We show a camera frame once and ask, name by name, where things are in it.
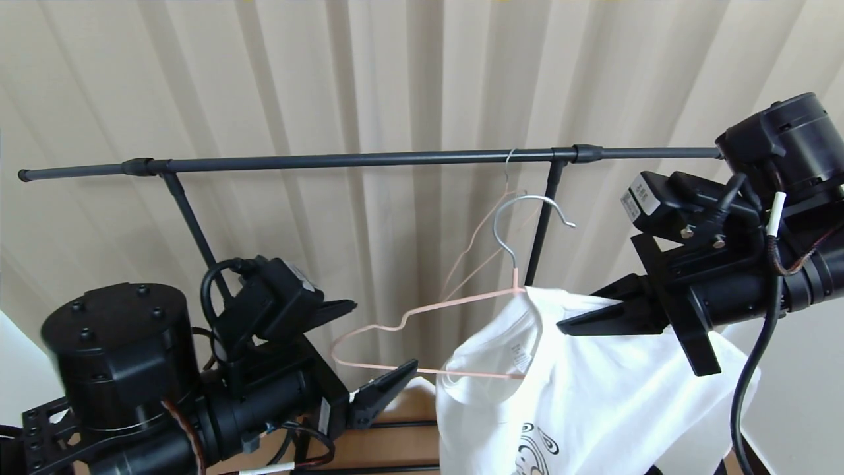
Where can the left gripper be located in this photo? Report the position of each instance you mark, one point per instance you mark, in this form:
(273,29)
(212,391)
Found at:
(264,402)

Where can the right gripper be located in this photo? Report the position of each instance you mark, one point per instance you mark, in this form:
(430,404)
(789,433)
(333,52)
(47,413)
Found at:
(732,290)

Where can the white printed t-shirt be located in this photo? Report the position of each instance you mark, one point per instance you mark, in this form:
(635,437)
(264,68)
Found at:
(593,396)

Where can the pink clothes hanger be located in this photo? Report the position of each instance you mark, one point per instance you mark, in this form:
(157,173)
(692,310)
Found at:
(506,177)
(515,277)

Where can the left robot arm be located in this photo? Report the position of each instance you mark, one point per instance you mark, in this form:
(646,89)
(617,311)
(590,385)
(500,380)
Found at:
(112,356)

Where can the black clothes rack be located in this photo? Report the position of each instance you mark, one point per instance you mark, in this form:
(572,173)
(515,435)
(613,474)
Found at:
(330,160)

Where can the beige curtain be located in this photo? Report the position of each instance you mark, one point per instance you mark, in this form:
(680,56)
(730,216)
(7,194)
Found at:
(264,66)

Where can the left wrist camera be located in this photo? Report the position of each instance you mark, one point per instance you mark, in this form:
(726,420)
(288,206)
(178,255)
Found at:
(277,297)

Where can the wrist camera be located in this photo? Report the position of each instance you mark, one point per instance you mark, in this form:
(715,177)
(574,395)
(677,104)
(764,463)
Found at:
(666,198)
(277,297)

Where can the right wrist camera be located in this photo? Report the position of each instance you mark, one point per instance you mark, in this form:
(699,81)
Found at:
(666,198)

